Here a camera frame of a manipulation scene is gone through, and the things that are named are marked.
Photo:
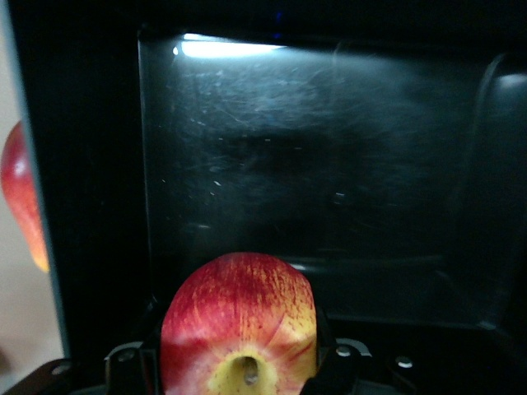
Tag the black plastic box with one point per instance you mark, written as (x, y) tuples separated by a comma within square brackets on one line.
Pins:
[(288, 164)]

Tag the red yellow apple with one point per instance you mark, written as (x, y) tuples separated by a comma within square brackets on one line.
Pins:
[(239, 312)]

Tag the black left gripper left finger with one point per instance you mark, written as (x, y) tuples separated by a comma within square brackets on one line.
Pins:
[(154, 362)]

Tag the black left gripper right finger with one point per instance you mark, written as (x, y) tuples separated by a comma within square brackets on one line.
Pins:
[(329, 370)]

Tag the red yellow mango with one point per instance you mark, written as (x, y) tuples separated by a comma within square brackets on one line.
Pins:
[(20, 193)]

